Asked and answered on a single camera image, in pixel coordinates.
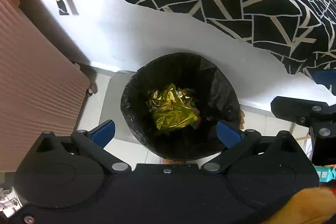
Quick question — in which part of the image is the teal small box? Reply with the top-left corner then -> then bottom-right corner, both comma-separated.
313,164 -> 336,184

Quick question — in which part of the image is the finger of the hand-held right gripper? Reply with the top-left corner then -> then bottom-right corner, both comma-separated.
313,70 -> 336,96
270,95 -> 329,126

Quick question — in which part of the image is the gold foil bag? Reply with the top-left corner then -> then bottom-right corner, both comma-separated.
146,83 -> 200,133

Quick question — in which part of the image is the trash bin with black liner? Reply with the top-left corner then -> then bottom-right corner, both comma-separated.
120,52 -> 246,165

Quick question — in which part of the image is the white bed base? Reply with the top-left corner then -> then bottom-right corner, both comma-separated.
19,0 -> 336,121

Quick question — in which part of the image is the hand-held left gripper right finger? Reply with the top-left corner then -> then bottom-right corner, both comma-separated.
201,120 -> 306,173

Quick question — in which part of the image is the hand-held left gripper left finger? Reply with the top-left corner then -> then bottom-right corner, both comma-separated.
35,120 -> 130,173

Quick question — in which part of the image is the person's left forearm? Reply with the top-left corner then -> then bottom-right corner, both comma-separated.
262,185 -> 336,224

